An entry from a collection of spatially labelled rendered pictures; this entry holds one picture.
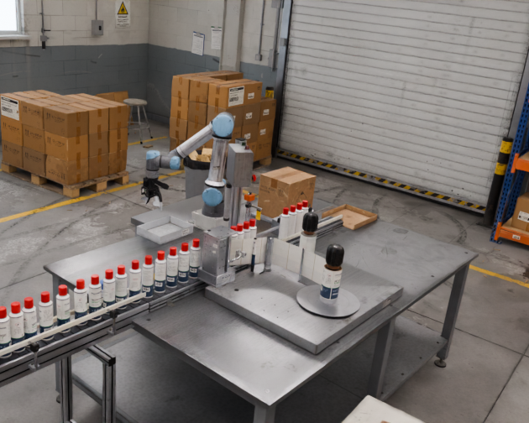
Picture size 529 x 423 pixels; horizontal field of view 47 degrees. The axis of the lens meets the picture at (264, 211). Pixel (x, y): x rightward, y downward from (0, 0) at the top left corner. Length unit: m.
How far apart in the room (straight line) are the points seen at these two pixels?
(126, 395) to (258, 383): 1.09
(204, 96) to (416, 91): 2.48
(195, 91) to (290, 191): 3.63
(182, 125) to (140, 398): 4.66
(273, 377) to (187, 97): 5.26
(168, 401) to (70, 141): 3.71
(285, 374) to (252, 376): 0.14
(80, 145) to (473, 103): 4.29
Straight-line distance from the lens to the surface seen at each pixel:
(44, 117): 6.64
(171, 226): 3.78
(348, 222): 4.12
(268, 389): 2.44
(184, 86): 7.38
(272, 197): 3.94
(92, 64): 9.44
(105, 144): 6.77
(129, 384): 3.44
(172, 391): 3.40
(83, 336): 2.68
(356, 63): 7.78
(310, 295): 2.98
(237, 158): 3.10
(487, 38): 7.22
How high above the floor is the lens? 2.29
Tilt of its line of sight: 21 degrees down
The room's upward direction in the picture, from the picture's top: 6 degrees clockwise
